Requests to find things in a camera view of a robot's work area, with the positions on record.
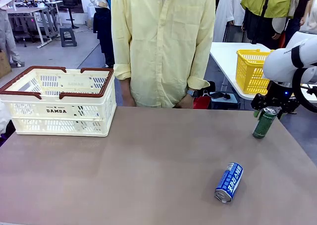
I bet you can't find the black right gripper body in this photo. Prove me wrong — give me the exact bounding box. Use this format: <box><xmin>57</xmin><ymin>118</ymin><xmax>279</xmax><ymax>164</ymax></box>
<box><xmin>250</xmin><ymin>82</ymin><xmax>301</xmax><ymax>114</ymax></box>

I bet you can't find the dark green drink can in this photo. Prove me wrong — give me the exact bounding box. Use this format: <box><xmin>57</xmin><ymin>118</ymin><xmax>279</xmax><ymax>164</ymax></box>
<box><xmin>252</xmin><ymin>106</ymin><xmax>278</xmax><ymax>140</ymax></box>

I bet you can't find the blue and white drink can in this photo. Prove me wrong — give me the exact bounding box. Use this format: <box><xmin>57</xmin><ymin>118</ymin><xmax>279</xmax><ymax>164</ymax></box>
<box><xmin>214</xmin><ymin>162</ymin><xmax>244</xmax><ymax>204</ymax></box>

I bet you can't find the person's right forearm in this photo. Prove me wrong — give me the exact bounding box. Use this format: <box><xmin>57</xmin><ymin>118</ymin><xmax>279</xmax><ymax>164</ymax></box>
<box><xmin>120</xmin><ymin>78</ymin><xmax>132</xmax><ymax>99</ymax></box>

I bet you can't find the yellow plastic shopping basket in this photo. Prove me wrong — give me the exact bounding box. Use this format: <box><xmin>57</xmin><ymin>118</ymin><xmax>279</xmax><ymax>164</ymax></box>
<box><xmin>235</xmin><ymin>49</ymin><xmax>274</xmax><ymax>95</ymax></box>

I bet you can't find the person's left hand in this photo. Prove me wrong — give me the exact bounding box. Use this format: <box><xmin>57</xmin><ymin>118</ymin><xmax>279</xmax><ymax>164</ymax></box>
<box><xmin>174</xmin><ymin>94</ymin><xmax>194</xmax><ymax>110</ymax></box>

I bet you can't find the person's right hand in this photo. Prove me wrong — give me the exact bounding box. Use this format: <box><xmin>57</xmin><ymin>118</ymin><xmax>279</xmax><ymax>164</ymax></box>
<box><xmin>122</xmin><ymin>94</ymin><xmax>136</xmax><ymax>107</ymax></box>

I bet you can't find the red bag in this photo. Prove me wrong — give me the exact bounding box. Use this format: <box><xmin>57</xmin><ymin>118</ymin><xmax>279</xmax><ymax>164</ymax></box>
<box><xmin>193</xmin><ymin>95</ymin><xmax>212</xmax><ymax>110</ymax></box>

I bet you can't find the white side table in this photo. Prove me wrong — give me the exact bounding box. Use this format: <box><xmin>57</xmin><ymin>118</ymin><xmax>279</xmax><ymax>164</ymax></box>
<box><xmin>209</xmin><ymin>42</ymin><xmax>293</xmax><ymax>101</ymax></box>

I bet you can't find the mannequin in beige top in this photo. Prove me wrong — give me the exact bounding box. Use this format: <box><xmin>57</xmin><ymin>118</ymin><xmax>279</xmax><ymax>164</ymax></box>
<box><xmin>299</xmin><ymin>0</ymin><xmax>317</xmax><ymax>35</ymax></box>

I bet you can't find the mannequin in lime vest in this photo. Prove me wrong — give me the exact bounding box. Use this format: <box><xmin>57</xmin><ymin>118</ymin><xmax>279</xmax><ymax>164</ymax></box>
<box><xmin>240</xmin><ymin>0</ymin><xmax>296</xmax><ymax>45</ymax></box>

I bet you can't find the person in yellow shirt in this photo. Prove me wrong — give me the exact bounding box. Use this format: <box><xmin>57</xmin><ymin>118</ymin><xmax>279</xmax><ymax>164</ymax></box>
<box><xmin>110</xmin><ymin>0</ymin><xmax>216</xmax><ymax>110</ymax></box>

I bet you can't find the mannequin in dark skirt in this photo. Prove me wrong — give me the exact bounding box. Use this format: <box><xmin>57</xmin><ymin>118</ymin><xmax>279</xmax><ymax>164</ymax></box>
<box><xmin>86</xmin><ymin>0</ymin><xmax>115</xmax><ymax>67</ymax></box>

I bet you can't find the black step stool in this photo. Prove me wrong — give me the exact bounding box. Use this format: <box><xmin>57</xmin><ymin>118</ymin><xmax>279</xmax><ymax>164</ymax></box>
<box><xmin>59</xmin><ymin>27</ymin><xmax>78</xmax><ymax>48</ymax></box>

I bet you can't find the black office chair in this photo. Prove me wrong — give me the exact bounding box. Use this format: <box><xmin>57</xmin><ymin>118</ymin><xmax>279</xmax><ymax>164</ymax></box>
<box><xmin>61</xmin><ymin>0</ymin><xmax>81</xmax><ymax>29</ymax></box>

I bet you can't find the white desk with grey legs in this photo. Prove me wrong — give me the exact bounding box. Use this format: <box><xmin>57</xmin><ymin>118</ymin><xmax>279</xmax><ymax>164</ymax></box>
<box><xmin>6</xmin><ymin>0</ymin><xmax>64</xmax><ymax>49</ymax></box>

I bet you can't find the brown cardboard box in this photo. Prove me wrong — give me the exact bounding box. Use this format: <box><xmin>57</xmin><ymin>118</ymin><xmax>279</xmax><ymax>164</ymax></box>
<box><xmin>0</xmin><ymin>50</ymin><xmax>12</xmax><ymax>79</ymax></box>

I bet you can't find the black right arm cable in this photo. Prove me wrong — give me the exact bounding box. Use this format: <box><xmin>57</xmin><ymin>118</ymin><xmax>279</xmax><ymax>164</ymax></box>
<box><xmin>291</xmin><ymin>66</ymin><xmax>317</xmax><ymax>113</ymax></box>

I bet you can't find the cream basket with brown handles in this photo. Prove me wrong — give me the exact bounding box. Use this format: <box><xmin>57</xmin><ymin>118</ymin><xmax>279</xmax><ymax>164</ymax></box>
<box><xmin>0</xmin><ymin>65</ymin><xmax>117</xmax><ymax>138</ymax></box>

